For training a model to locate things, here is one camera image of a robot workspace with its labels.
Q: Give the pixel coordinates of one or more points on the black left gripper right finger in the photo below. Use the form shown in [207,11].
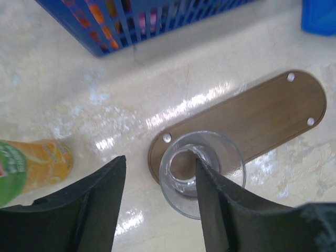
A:
[235,219]

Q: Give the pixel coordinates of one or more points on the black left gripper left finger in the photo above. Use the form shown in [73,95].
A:
[80,217]

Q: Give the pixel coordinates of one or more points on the clear plastic cup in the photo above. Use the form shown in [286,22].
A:
[177,172]

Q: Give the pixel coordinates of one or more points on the oval wooden tray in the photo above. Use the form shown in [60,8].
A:
[257,120]

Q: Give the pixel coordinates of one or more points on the orange juice bottle green label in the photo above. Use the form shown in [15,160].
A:
[28,166]

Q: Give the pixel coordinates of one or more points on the blue plastic shopping basket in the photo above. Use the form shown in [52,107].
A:
[104,27]

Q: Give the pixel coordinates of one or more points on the blue plastic divided bin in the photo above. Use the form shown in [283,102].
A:
[318,17]

